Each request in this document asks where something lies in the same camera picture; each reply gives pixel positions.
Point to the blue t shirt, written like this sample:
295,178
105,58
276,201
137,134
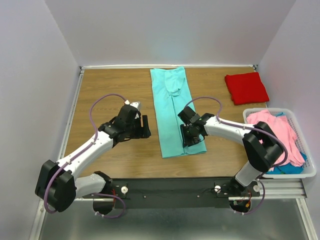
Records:
296,159

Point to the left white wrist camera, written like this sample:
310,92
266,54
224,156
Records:
136,104

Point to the aluminium frame rail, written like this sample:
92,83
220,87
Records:
283,215

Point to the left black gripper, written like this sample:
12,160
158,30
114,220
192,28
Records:
144,132

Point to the pink t shirt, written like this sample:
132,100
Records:
261,116

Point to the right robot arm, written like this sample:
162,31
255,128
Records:
261,145

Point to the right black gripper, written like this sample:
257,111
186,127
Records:
186,140

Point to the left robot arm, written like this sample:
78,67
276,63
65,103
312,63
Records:
59,183

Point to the folded red t shirt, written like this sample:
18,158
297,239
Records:
246,88

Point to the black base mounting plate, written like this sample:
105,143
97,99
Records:
174,193

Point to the white plastic laundry basket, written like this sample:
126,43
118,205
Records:
309,169

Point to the teal t shirt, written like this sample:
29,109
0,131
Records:
170,95

